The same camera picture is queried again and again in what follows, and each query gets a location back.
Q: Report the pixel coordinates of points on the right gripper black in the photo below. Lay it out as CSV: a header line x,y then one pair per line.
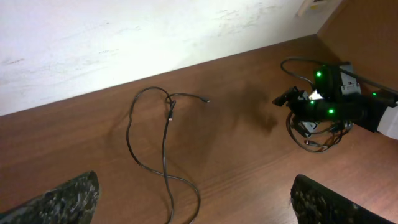
x,y
309,113

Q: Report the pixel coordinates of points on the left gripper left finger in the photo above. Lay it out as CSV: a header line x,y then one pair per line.
x,y
74,201

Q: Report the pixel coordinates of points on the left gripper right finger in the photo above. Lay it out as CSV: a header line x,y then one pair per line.
x,y
314,203

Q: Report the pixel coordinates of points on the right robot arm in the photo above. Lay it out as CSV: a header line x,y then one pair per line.
x,y
341,96

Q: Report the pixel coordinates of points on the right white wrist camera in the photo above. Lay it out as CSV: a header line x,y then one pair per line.
x,y
315,95

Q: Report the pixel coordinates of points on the right camera cable black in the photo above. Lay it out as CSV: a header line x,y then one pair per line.
x,y
303,76

